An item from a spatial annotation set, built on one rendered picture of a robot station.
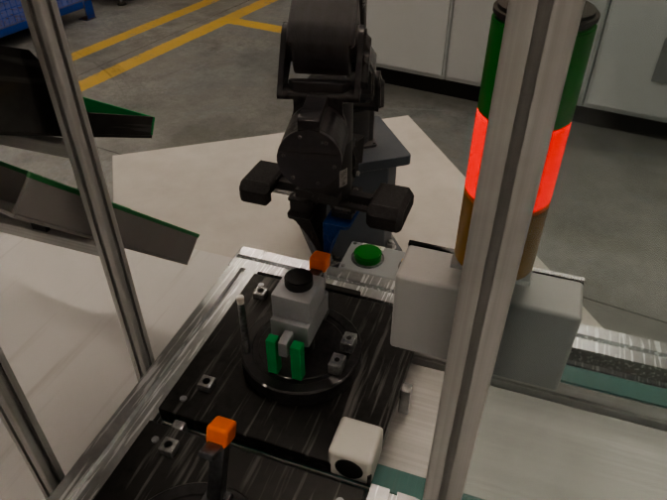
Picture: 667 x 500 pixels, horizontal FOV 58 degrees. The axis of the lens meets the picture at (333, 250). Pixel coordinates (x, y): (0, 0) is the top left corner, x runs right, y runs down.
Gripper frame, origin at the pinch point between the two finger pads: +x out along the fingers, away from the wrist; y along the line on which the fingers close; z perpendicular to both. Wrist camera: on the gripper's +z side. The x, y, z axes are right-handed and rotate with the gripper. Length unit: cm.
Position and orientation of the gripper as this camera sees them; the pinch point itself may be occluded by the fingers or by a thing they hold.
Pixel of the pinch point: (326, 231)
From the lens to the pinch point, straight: 68.9
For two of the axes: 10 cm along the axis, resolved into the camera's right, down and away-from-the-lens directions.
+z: 3.4, -5.8, 7.4
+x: 0.0, 7.9, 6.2
